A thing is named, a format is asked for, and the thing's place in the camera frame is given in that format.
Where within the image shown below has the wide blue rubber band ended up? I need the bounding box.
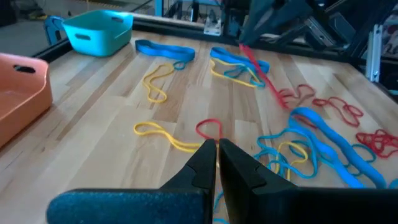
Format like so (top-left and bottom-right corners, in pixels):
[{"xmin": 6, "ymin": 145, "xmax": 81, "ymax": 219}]
[
  {"xmin": 210, "ymin": 47, "xmax": 271, "ymax": 76},
  {"xmin": 288, "ymin": 107, "xmax": 388, "ymax": 190},
  {"xmin": 135, "ymin": 39, "xmax": 197, "ymax": 63}
]

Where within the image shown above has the yellow rubber band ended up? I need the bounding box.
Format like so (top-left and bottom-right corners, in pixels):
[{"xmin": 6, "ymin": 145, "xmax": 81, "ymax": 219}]
[
  {"xmin": 210, "ymin": 58, "xmax": 266, "ymax": 89},
  {"xmin": 142, "ymin": 63, "xmax": 175, "ymax": 105},
  {"xmin": 133, "ymin": 121, "xmax": 203, "ymax": 154}
]

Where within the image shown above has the red rubber band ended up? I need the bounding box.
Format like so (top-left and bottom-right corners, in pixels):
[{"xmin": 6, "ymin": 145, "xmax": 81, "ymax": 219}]
[
  {"xmin": 238, "ymin": 43, "xmax": 290, "ymax": 110},
  {"xmin": 278, "ymin": 83, "xmax": 317, "ymax": 109},
  {"xmin": 356, "ymin": 129, "xmax": 398, "ymax": 159},
  {"xmin": 312, "ymin": 96, "xmax": 365, "ymax": 128},
  {"xmin": 195, "ymin": 118, "xmax": 224, "ymax": 141}
]

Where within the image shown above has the silver aluminium post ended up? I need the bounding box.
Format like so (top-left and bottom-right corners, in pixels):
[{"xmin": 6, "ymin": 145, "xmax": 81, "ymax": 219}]
[{"xmin": 366, "ymin": 24, "xmax": 384, "ymax": 83}]

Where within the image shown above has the white bracket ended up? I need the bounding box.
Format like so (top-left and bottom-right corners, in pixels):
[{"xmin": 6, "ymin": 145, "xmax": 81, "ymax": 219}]
[{"xmin": 203, "ymin": 17, "xmax": 223, "ymax": 37}]

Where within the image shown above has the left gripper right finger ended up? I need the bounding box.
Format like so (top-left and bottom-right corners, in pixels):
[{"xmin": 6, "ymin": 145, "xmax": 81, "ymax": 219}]
[{"xmin": 218, "ymin": 138, "xmax": 398, "ymax": 224}]

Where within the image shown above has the orange plastic basket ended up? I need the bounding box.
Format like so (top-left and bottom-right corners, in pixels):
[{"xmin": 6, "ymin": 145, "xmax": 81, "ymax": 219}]
[{"xmin": 0, "ymin": 52, "xmax": 53, "ymax": 149}]

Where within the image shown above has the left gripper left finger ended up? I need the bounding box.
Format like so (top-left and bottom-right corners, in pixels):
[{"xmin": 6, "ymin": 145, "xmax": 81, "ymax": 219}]
[{"xmin": 46, "ymin": 138, "xmax": 218, "ymax": 224}]

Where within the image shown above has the light blue rubber band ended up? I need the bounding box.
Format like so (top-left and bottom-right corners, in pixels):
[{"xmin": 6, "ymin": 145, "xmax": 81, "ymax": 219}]
[{"xmin": 289, "ymin": 136, "xmax": 366, "ymax": 189}]

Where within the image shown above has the teal plastic basket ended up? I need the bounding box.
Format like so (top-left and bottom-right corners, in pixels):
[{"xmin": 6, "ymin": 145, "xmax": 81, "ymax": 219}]
[{"xmin": 62, "ymin": 9, "xmax": 135, "ymax": 58}]

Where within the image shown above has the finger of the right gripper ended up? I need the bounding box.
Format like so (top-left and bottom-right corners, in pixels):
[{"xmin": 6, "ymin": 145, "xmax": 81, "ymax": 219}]
[
  {"xmin": 245, "ymin": 0, "xmax": 314, "ymax": 47},
  {"xmin": 239, "ymin": 0, "xmax": 282, "ymax": 46}
]

